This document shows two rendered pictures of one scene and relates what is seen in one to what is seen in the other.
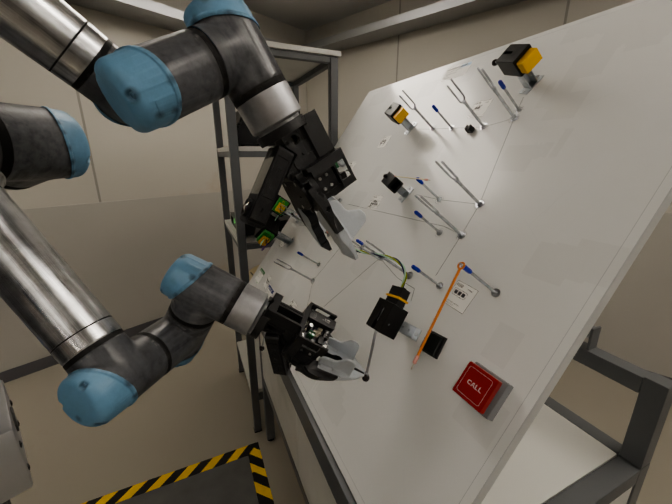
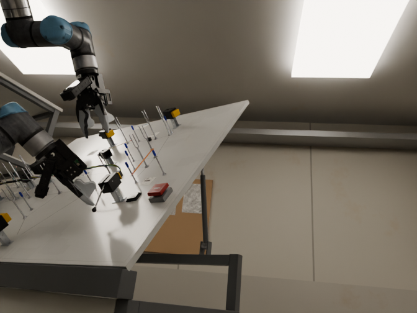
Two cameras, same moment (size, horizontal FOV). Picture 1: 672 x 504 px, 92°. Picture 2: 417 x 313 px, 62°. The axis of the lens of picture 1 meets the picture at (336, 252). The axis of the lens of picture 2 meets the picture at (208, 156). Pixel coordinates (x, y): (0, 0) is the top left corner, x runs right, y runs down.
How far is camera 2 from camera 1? 0.87 m
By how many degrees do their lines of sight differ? 51
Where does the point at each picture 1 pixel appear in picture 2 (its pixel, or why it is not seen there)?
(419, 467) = (128, 230)
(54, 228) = not seen: outside the picture
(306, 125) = (97, 76)
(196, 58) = (78, 32)
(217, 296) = (33, 123)
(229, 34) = (86, 34)
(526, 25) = not seen: hidden behind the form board
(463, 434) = (151, 210)
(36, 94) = not seen: outside the picture
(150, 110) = (63, 34)
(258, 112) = (85, 60)
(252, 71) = (89, 48)
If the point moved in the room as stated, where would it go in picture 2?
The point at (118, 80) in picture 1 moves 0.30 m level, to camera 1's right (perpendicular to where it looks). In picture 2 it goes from (60, 22) to (156, 68)
